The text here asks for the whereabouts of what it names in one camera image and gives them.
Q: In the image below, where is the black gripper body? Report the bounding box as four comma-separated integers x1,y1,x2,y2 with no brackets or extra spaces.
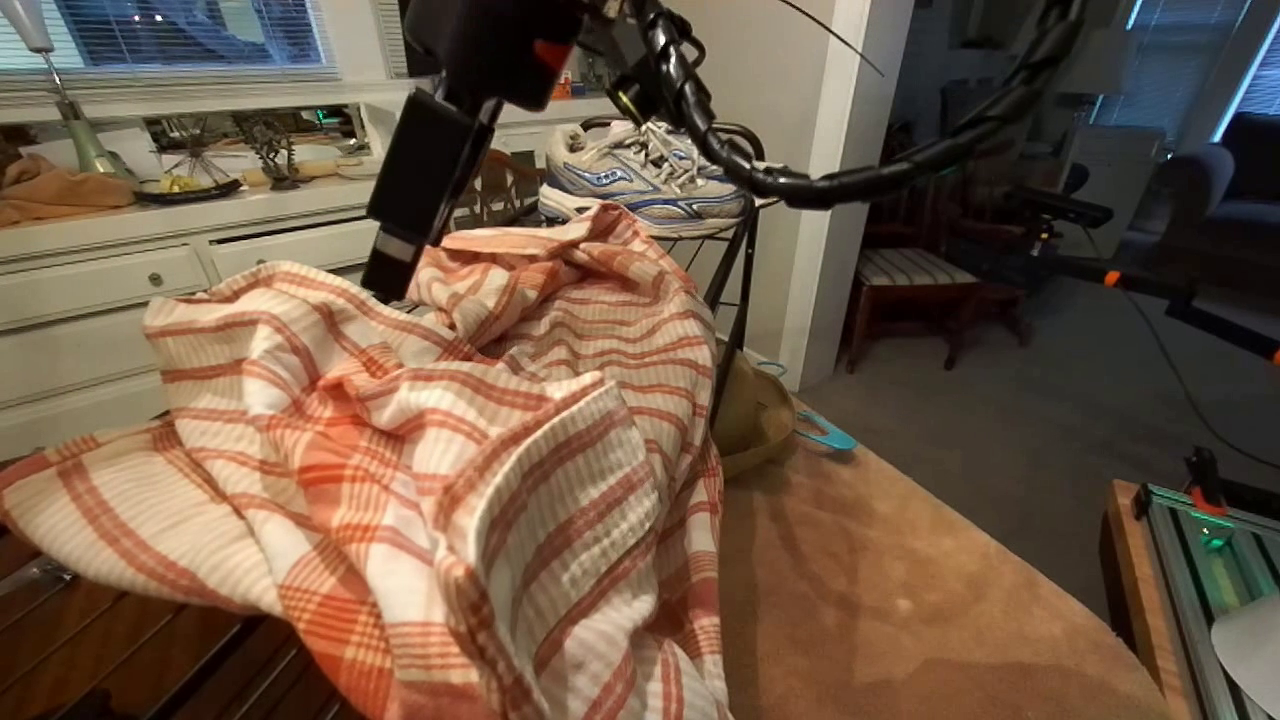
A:
396,0,590,114

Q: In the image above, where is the red white plaid towel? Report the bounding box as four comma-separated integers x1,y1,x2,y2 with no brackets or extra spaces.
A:
0,198,735,720

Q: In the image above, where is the black metal shoe rack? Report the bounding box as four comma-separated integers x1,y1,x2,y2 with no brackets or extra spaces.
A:
0,114,772,720

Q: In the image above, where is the brown carved wooden chair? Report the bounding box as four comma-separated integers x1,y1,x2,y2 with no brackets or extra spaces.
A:
445,145,546,238

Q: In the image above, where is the white blue running sneaker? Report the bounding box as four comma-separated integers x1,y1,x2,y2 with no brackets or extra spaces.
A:
602,112,777,204
536,114,751,225

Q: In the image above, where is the black dish with fruit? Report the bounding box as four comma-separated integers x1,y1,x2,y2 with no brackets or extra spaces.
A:
127,160,246,207

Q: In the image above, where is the white drawer dresser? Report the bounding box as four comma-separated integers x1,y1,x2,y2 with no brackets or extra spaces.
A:
0,171,445,465

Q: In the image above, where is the brown crumpled cloth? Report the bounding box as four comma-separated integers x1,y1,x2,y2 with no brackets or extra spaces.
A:
0,149,139,233

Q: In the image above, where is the dark chair with striped seat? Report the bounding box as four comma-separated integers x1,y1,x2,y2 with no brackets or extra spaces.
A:
837,171,1030,374

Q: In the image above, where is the tan suede tablecloth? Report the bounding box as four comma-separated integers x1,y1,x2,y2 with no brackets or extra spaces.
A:
716,430,1174,720

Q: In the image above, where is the grey upholstered armchair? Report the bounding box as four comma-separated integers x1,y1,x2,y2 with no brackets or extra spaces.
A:
1130,112,1280,293

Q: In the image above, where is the wooden workbench top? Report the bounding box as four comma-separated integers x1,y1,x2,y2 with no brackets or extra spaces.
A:
1094,474,1204,720

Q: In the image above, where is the orange black clamp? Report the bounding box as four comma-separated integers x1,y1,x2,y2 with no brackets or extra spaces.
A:
1174,444,1235,525

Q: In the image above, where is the window with white frame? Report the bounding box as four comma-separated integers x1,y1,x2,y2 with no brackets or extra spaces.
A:
0,0,335,79

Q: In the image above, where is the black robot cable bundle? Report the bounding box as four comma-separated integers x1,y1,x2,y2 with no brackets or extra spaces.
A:
584,0,1093,211

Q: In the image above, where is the black stereo camera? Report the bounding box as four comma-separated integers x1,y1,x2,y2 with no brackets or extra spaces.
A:
1015,178,1118,233

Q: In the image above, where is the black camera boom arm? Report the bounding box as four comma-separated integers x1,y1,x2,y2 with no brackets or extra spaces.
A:
1012,214,1280,364

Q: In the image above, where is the aluminium rail frame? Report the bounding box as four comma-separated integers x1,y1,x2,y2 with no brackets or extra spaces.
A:
1137,478,1280,720

